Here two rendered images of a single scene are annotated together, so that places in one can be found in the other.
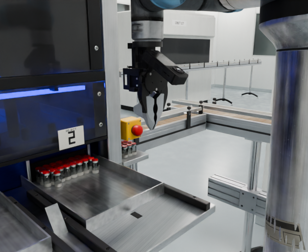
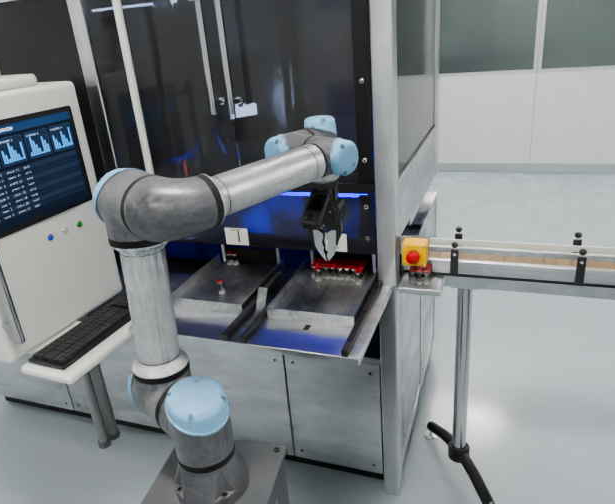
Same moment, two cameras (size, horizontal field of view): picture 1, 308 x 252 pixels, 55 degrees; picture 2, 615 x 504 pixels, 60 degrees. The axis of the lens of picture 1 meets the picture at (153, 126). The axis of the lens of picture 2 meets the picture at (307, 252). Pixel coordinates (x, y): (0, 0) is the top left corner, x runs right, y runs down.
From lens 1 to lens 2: 1.23 m
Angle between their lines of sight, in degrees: 64
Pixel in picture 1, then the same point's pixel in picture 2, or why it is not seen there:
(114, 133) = (385, 251)
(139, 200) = (320, 319)
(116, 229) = (281, 326)
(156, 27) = not seen: hidden behind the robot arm
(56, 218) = (261, 298)
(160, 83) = (328, 221)
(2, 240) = (241, 295)
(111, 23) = (384, 134)
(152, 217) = (309, 335)
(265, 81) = not seen: outside the picture
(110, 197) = (322, 307)
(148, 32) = not seen: hidden behind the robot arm
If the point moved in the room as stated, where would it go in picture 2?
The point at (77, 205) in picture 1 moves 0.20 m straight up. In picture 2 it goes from (298, 300) to (292, 239)
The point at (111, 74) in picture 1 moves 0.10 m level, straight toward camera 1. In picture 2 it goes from (382, 188) to (355, 196)
